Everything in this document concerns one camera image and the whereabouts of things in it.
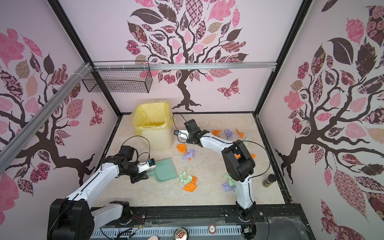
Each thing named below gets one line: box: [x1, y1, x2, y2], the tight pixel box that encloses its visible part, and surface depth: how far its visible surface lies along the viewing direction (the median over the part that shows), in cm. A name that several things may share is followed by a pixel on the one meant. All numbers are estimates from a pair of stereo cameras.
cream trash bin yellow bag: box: [133, 100, 175, 150], surface depth 92 cm
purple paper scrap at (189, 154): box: [182, 148, 199, 160], surface depth 95 cm
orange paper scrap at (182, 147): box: [176, 143, 188, 154], surface depth 102 cm
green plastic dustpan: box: [146, 158, 178, 182], surface depth 90 cm
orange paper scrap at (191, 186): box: [182, 176, 198, 193], surface depth 85 cm
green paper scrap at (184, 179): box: [179, 171, 193, 184], surface depth 87 cm
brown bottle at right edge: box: [262, 174, 277, 188], surface depth 80 cm
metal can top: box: [173, 227, 189, 240], surface depth 61 cm
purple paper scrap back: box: [224, 129, 234, 140], surface depth 109 cm
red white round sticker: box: [208, 224, 217, 235], surface depth 71 cm
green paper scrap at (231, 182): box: [224, 172, 237, 191], surface depth 83 cm
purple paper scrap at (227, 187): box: [221, 182, 236, 193], surface depth 83 cm
